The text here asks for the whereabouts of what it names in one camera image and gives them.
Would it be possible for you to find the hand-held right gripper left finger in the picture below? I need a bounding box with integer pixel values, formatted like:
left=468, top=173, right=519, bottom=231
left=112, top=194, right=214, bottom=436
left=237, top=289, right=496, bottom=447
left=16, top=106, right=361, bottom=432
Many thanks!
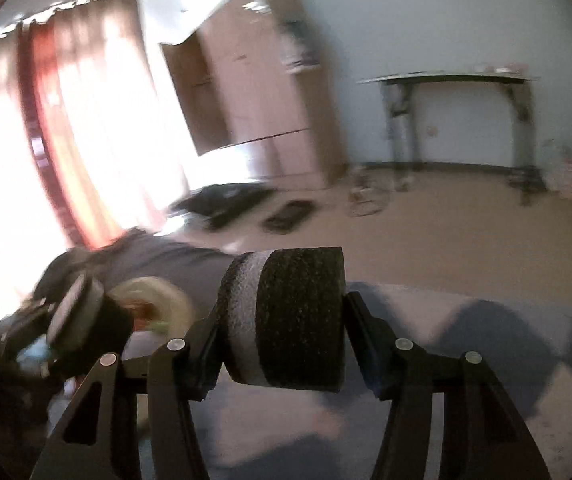
left=28, top=304, right=226, bottom=480

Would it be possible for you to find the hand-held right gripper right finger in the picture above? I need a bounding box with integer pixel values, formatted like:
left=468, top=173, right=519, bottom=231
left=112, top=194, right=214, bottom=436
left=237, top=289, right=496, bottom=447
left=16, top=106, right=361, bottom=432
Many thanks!
left=343, top=290, right=552, bottom=480

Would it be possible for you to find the cream plastic basin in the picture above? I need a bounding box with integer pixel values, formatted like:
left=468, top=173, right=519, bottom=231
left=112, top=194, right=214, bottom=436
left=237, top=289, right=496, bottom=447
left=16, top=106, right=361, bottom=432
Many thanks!
left=116, top=276, right=194, bottom=341

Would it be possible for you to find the dark foam cylinder white stripe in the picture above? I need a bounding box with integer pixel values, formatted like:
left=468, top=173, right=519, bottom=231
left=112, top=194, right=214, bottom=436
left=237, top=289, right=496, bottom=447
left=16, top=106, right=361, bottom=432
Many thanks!
left=216, top=246, right=347, bottom=392
left=46, top=271, right=134, bottom=366

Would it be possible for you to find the blue patterned blanket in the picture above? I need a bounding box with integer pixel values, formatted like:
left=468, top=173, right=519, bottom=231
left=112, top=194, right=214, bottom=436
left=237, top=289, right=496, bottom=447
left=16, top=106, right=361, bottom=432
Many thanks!
left=116, top=280, right=572, bottom=480

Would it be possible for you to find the dark clothing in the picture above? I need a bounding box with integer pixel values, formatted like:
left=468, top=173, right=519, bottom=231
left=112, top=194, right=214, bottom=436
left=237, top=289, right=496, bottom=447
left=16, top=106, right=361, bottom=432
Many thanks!
left=33, top=247, right=97, bottom=301

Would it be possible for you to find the black tray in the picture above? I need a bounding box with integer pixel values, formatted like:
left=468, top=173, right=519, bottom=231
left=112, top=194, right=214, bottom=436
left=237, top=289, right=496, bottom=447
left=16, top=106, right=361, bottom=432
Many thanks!
left=263, top=200, right=314, bottom=233

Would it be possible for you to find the open black case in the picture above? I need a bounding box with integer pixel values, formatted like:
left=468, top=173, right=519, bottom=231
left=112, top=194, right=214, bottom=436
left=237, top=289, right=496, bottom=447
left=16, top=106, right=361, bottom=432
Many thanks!
left=171, top=182, right=272, bottom=231

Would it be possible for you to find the red striped curtain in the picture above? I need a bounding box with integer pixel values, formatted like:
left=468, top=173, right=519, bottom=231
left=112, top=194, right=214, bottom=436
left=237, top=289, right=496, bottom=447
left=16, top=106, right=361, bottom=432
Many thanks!
left=0, top=0, right=192, bottom=311

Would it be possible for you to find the wooden wardrobe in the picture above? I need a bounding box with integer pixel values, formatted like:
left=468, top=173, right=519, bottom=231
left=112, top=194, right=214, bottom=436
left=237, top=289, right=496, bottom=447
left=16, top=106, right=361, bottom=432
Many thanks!
left=158, top=0, right=347, bottom=186

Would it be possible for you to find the black folding table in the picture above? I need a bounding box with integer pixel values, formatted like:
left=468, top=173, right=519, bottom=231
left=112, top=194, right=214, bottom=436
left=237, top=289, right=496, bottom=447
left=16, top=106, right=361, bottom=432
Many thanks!
left=356, top=67, right=542, bottom=206

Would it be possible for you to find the power strip with cables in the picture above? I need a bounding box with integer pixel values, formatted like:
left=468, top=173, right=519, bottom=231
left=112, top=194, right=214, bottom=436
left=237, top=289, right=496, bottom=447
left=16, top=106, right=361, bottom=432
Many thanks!
left=346, top=170, right=392, bottom=218

